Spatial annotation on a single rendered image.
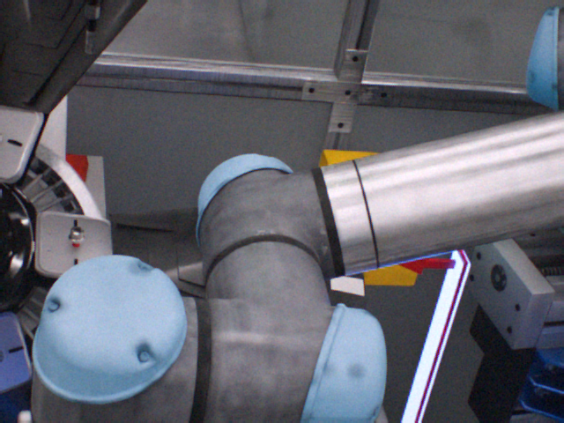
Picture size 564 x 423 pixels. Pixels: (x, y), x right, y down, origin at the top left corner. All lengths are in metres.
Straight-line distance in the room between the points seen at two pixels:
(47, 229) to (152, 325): 0.40
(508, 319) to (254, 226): 0.76
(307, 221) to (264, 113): 1.03
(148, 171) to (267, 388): 1.17
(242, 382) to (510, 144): 0.24
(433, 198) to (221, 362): 0.19
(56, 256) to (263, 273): 0.32
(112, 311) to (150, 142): 1.16
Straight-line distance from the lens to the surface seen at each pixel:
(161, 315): 0.58
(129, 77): 1.68
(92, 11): 0.84
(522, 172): 0.72
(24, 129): 0.94
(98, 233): 0.97
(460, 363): 2.14
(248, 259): 0.66
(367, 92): 1.73
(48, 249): 0.94
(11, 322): 0.98
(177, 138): 1.73
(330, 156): 1.36
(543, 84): 1.39
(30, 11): 0.99
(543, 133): 0.73
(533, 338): 1.42
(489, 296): 1.44
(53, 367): 0.59
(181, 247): 0.97
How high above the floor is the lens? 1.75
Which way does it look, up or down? 33 degrees down
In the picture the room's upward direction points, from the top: 11 degrees clockwise
